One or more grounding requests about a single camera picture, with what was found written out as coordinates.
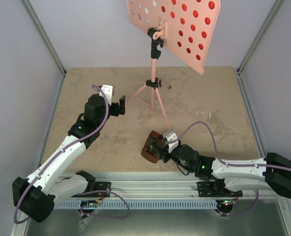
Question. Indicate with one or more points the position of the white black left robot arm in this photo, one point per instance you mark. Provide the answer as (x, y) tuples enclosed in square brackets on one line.
[(37, 194)]

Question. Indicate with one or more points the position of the aluminium right corner frame post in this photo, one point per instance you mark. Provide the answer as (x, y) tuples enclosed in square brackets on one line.
[(247, 74)]

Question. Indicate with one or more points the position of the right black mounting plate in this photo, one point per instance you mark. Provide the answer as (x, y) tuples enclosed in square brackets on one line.
[(210, 188)]

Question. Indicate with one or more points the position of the aluminium corner frame post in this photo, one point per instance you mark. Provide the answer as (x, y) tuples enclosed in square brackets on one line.
[(39, 27), (247, 74)]

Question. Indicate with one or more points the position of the aluminium left corner frame post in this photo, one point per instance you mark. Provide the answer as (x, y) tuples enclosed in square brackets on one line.
[(39, 27)]

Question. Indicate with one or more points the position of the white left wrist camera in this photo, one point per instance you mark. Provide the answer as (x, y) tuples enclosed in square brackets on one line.
[(108, 91)]

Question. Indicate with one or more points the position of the pink music stand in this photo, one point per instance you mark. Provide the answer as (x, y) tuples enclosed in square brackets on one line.
[(183, 27)]

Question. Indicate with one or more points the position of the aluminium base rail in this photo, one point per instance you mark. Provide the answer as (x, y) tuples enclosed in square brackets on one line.
[(150, 185)]

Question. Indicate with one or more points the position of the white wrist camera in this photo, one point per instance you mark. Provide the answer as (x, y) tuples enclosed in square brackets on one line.
[(171, 140), (108, 91)]

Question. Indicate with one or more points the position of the brown wooden metronome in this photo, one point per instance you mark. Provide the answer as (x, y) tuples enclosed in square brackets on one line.
[(147, 151)]

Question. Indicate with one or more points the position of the clear plastic metronome cover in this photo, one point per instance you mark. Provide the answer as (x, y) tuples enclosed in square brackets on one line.
[(203, 116)]

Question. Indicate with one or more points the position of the grey slotted cable duct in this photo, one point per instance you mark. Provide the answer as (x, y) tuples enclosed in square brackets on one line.
[(138, 204)]

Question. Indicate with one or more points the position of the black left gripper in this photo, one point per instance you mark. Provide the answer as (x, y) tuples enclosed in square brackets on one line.
[(116, 112)]

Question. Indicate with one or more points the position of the clear plastic bag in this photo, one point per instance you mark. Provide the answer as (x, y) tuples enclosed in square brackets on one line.
[(84, 222)]

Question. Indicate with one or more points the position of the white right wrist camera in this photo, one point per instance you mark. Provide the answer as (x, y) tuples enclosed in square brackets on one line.
[(171, 140)]

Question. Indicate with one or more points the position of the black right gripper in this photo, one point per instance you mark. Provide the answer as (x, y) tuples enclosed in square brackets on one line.
[(160, 153)]

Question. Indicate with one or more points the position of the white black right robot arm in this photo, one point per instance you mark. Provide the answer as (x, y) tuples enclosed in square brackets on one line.
[(272, 173)]

